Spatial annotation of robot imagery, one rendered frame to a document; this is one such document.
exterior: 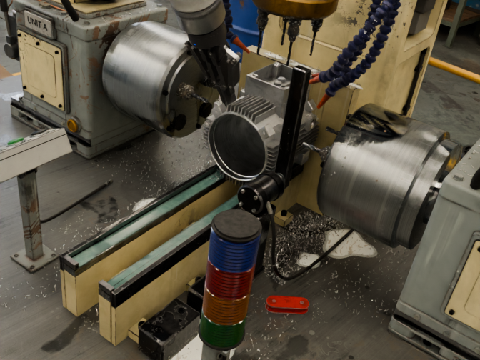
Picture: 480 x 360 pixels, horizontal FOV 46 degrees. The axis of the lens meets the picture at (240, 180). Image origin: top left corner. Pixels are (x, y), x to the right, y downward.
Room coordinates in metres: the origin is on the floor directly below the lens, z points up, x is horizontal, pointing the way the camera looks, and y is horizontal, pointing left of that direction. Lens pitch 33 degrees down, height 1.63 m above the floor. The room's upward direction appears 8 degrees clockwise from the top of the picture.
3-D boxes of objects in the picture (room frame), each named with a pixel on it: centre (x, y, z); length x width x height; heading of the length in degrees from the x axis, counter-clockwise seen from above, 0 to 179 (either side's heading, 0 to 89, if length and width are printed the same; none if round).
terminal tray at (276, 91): (1.18, -0.06, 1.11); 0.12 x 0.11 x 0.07; 148
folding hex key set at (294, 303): (0.83, -0.13, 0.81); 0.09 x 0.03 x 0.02; 96
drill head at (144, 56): (1.34, 0.26, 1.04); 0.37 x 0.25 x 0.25; 58
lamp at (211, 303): (0.53, 0.00, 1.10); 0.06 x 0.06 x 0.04
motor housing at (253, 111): (1.15, -0.03, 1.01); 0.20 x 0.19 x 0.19; 148
